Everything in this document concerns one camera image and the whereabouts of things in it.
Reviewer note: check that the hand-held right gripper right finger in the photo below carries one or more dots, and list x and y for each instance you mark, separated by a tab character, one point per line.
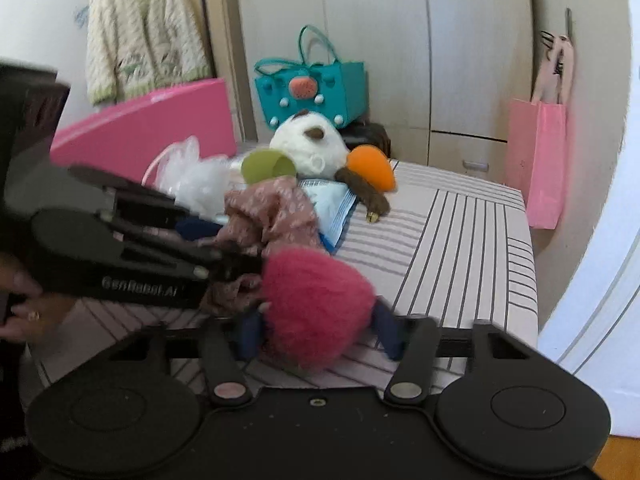
390	335

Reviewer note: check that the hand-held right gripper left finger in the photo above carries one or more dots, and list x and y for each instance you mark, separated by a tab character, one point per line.
250	336

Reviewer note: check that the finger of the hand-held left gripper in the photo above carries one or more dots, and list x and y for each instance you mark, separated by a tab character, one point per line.
140	196
165	255

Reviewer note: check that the pink storage box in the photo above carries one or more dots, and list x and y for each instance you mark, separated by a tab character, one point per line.
150	125

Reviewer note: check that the pink fluffy pompom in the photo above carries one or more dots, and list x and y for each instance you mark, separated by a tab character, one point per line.
315	305

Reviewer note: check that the pink floral cloth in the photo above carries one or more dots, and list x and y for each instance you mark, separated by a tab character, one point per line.
270	210

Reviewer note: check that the blue wet wipes pack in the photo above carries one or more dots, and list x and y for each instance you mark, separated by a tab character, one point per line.
330	205

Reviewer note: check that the green soft cup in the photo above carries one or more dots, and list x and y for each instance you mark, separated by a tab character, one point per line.
262	166

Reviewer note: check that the person's left hand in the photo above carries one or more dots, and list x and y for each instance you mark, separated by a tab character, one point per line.
35	310

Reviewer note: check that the navy blue cloth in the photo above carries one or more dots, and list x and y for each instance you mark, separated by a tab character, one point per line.
200	229

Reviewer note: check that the white crumpled mesh sponge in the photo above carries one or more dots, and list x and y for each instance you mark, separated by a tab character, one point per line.
200	175

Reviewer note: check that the striped bed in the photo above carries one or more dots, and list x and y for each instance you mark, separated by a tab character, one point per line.
475	260

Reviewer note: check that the cream and green knit cardigan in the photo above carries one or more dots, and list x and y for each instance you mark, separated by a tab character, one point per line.
145	30

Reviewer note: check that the white and brown plush toy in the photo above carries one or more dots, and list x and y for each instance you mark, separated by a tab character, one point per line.
300	145

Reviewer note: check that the orange plush toy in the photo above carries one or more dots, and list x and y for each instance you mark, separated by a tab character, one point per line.
372	167

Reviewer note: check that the dark suitcase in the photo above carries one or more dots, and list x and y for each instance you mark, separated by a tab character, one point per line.
367	137

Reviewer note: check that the teal tote bag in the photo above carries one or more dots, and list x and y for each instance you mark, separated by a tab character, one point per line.
340	85

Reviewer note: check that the pink paper bag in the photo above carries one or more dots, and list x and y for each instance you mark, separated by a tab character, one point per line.
537	160

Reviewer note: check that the white door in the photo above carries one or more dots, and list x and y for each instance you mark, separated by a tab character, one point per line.
615	210

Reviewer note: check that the beige wardrobe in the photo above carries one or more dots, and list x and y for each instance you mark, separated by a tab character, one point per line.
390	35

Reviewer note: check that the blue wall sticker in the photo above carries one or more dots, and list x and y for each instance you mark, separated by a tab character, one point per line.
81	16

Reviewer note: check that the black wall hanger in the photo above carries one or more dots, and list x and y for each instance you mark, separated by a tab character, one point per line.
567	22

